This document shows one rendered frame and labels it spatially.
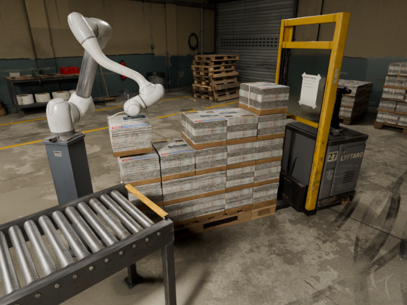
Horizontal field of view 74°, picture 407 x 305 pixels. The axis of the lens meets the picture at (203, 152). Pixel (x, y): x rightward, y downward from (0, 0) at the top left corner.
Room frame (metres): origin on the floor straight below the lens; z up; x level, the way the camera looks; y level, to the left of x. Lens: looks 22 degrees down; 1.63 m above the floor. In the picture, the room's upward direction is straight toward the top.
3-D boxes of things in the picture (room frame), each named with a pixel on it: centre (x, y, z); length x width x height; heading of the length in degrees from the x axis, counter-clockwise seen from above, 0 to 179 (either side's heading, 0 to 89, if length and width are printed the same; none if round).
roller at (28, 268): (0.92, 0.79, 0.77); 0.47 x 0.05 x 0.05; 42
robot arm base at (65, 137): (1.83, 1.02, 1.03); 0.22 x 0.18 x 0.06; 168
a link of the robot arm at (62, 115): (1.86, 1.01, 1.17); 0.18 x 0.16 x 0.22; 163
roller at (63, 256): (1.01, 0.69, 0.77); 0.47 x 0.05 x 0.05; 42
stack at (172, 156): (2.19, 0.13, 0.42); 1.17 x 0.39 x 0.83; 112
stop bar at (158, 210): (1.31, 0.33, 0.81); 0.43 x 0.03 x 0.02; 42
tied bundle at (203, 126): (2.25, 0.01, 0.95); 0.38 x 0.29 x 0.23; 21
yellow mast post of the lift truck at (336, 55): (2.31, -1.07, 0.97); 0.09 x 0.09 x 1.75; 22
